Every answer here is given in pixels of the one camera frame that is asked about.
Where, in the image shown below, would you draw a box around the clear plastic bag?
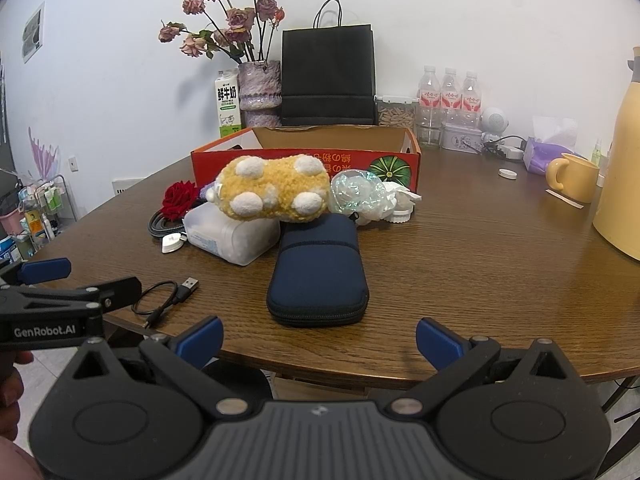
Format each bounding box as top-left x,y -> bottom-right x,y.
329,170 -> 388,216

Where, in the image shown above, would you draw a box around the black paper bag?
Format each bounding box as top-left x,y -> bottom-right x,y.
280,0 -> 377,127

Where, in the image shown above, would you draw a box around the white tin box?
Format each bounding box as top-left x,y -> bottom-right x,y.
442,122 -> 485,152

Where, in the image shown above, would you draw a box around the wall poster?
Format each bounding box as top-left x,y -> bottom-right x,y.
21,2 -> 46,63

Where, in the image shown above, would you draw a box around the yellow mug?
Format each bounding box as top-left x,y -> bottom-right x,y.
545,153 -> 601,204

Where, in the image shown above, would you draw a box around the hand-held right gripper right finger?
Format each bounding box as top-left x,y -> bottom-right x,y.
387,316 -> 576,418

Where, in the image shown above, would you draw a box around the black coiled cable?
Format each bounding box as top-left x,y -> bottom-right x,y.
148,208 -> 188,238

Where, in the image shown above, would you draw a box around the white power adapter with cord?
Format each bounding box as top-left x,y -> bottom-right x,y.
482,135 -> 528,155

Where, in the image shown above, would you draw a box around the white tissue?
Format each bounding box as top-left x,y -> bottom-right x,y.
357,180 -> 423,226

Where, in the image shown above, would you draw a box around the metal storage rack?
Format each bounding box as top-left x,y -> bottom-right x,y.
0,175 -> 78,261

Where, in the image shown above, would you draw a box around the dried pink flowers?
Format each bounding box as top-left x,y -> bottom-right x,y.
159,0 -> 287,65

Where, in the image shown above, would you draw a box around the clear snack container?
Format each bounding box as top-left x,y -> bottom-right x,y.
375,95 -> 420,131

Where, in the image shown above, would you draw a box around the yellow white plush toy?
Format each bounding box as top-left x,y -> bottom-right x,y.
200,155 -> 331,223

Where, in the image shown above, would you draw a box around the person's left hand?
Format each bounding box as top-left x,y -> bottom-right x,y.
0,351 -> 35,441

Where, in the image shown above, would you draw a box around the white wall vent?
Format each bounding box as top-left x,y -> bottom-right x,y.
111,177 -> 146,196

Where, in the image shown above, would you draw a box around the red rose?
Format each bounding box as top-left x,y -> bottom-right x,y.
161,181 -> 201,222

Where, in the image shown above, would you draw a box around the brown wooden desktop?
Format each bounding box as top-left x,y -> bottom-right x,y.
22,132 -> 640,391

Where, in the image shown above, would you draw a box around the purple textured vase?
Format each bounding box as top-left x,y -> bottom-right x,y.
237,60 -> 282,128

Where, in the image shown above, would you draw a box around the yellow thermos jug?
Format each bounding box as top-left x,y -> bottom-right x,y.
592,46 -> 640,261

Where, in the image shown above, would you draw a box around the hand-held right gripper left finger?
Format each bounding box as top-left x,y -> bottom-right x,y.
70,316 -> 251,418

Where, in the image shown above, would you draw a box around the purple tissue pack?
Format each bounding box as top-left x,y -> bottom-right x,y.
523,116 -> 581,177

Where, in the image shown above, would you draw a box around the red cardboard box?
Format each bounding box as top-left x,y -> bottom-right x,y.
190,126 -> 422,196

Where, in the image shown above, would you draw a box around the white wet wipes pack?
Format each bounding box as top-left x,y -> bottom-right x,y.
182,203 -> 281,267

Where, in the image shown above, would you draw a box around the white round desk robot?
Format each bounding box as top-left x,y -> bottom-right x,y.
480,106 -> 511,148

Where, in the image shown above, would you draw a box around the black usb cable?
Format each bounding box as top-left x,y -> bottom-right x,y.
132,276 -> 200,331

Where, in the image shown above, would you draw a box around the navy zip case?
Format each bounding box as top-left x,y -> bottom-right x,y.
266,213 -> 370,327

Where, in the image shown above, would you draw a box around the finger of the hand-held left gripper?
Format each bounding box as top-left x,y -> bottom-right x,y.
0,258 -> 72,288
0,276 -> 142,318

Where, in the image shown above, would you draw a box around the pink clothing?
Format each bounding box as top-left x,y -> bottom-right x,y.
0,437 -> 46,480

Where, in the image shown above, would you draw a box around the white green milk carton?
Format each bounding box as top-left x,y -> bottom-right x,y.
214,68 -> 243,139

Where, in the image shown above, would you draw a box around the white paper stick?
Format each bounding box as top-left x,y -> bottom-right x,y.
545,189 -> 586,209

